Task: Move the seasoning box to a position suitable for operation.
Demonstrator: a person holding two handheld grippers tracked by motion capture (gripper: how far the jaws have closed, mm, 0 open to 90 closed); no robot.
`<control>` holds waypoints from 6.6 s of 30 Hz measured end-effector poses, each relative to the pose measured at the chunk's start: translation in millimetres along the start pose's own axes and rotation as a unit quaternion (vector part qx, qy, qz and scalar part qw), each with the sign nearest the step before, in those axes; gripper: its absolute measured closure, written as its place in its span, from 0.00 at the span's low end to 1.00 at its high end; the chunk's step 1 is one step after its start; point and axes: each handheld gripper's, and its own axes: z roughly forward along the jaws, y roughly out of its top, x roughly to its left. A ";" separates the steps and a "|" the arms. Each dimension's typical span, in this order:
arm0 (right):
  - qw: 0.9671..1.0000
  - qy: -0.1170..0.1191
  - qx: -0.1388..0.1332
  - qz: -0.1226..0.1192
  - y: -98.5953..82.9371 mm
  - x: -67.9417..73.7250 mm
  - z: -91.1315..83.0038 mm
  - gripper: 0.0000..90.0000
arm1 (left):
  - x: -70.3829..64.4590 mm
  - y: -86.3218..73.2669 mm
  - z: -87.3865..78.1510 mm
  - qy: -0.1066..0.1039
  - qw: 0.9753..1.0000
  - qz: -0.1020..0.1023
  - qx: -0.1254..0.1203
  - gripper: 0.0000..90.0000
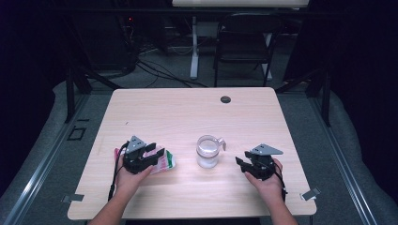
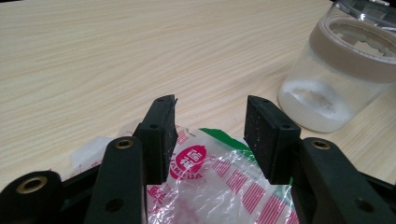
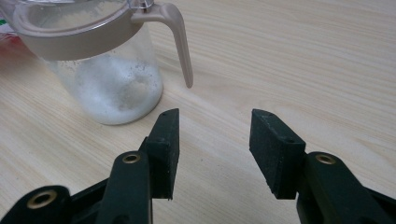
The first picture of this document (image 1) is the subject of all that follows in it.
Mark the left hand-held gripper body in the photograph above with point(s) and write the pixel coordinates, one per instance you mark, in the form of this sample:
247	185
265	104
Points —
137	162

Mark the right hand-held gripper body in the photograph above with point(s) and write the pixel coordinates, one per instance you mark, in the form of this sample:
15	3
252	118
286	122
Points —
263	168

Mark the pink printed plastic bag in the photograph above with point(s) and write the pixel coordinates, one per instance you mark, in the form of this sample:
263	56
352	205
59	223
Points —
165	161

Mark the clear glass mug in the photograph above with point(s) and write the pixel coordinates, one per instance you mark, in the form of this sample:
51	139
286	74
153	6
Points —
207	153

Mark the person's right hand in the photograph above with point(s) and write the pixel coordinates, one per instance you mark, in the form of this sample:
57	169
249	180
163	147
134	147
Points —
270	187

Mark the person's left hand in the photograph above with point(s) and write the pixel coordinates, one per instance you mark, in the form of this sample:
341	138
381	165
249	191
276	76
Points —
128	182

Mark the grey tape piece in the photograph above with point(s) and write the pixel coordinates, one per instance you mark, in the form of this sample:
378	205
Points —
73	198
310	194

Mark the round table grommet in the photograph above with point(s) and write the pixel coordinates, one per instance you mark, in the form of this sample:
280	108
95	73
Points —
225	99

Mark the short black tape strip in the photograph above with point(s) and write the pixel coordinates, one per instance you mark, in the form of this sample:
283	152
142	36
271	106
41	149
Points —
83	119

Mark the black metal stand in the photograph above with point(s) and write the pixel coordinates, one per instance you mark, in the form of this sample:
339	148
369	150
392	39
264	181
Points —
326	100
70	93

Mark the black folding chair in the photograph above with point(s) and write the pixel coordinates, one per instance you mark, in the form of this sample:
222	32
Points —
244	40

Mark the dark equipment cabinet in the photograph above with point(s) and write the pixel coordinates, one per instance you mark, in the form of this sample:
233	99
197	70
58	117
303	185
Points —
106	40

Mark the white desk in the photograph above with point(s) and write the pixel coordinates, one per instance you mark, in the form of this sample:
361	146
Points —
237	3

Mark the metal floor rail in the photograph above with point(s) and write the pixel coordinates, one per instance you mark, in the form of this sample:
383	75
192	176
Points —
37	181
347	175

